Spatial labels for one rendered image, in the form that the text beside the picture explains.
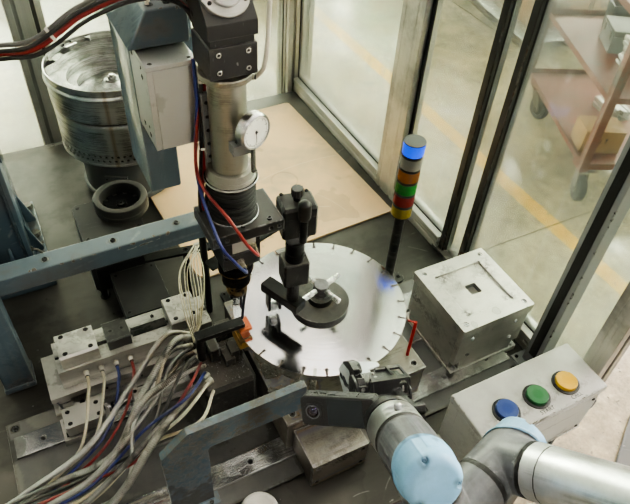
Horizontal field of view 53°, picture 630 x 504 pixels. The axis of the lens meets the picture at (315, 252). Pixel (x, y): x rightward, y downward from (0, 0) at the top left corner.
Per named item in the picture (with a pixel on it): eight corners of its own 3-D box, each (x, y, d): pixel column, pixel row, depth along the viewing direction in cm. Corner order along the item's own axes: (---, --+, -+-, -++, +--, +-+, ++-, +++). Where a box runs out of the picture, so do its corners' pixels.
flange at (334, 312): (303, 274, 125) (304, 266, 123) (356, 292, 122) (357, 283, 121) (281, 314, 117) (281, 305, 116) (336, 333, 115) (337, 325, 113)
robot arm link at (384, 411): (375, 469, 81) (373, 411, 80) (366, 452, 86) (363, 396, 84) (430, 460, 83) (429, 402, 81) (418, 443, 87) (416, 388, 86)
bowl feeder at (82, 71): (167, 136, 190) (152, 21, 165) (203, 196, 171) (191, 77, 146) (62, 160, 179) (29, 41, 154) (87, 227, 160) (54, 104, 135)
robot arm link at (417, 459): (418, 532, 72) (392, 472, 69) (388, 480, 82) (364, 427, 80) (478, 501, 72) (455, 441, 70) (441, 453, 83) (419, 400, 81)
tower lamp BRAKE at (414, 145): (415, 144, 128) (418, 132, 126) (428, 156, 125) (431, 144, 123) (397, 149, 126) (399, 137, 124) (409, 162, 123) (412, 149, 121)
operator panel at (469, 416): (543, 385, 134) (567, 342, 123) (580, 427, 127) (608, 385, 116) (435, 436, 124) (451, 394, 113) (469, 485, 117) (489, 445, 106)
